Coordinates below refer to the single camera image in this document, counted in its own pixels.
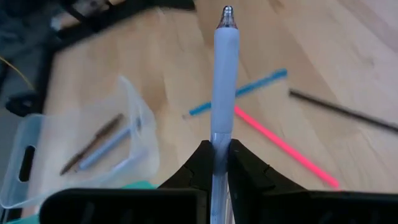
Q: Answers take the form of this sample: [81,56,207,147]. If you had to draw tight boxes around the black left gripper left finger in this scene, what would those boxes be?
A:
[38,139,216,224]

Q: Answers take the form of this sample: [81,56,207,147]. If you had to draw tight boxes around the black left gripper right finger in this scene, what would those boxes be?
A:
[228,138,398,224]

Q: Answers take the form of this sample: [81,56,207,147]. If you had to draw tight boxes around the pink pencil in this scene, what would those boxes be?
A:
[233,105,341,190]

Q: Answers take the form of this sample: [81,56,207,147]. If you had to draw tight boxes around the light blue pen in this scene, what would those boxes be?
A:
[77,117,142,170]

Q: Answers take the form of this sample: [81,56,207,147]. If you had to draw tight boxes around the brown pen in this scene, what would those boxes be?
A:
[59,113,124,176]

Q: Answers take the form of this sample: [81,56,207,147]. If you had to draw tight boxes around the blue pencil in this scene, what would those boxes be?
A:
[182,68,289,119]

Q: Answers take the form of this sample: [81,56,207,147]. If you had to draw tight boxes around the lavender pen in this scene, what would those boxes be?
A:
[210,5,241,224]

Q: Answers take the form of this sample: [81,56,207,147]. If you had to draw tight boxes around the teal plastic bin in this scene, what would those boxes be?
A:
[5,181,159,224]

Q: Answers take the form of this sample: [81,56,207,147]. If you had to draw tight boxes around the clear plastic bin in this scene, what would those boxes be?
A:
[0,75,161,210]

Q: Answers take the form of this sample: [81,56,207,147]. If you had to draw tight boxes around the black pencil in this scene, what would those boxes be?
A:
[289,88,398,134]

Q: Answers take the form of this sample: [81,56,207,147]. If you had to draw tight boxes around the yellow cable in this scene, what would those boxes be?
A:
[0,57,34,90]

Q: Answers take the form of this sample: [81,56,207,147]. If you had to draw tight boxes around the black table frame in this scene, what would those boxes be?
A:
[4,0,197,118]

